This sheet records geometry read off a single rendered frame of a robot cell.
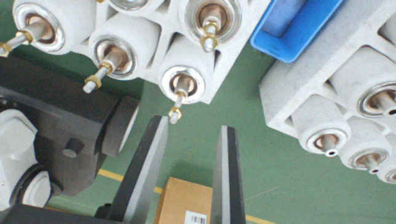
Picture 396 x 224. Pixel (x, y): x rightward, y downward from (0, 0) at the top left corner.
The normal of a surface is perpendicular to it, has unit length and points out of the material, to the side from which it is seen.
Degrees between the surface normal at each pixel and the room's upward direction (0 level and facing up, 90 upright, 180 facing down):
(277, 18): 0
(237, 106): 0
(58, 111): 46
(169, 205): 90
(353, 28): 90
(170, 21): 0
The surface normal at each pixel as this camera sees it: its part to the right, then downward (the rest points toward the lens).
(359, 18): -0.91, -0.36
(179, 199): 0.33, -0.68
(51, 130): -0.11, 0.66
